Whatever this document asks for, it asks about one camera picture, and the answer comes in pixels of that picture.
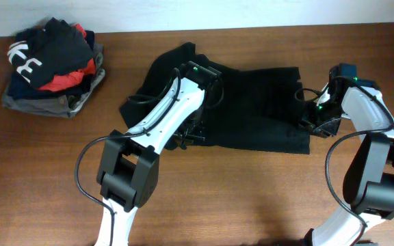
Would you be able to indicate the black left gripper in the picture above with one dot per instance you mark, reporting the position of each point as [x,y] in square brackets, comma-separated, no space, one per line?
[190,136]

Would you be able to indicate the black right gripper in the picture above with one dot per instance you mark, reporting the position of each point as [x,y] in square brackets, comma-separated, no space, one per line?
[307,120]

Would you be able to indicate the black polo shirt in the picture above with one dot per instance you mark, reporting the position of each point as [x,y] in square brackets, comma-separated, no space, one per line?
[250,110]

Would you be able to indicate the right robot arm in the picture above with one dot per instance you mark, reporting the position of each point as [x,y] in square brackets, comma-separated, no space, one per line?
[368,186]

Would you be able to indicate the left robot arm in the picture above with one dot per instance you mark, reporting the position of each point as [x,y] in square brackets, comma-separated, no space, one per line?
[129,167]

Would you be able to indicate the grey folded garment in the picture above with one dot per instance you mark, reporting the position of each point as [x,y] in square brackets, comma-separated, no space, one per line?
[64,106]

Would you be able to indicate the red folded garment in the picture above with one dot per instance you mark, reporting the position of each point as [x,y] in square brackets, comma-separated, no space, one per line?
[73,78]

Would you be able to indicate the black shirt with white letters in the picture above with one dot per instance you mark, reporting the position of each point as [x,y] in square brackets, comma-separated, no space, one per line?
[38,54]

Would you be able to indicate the navy folded garment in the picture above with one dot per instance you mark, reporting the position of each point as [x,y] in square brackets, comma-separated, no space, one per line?
[20,89]

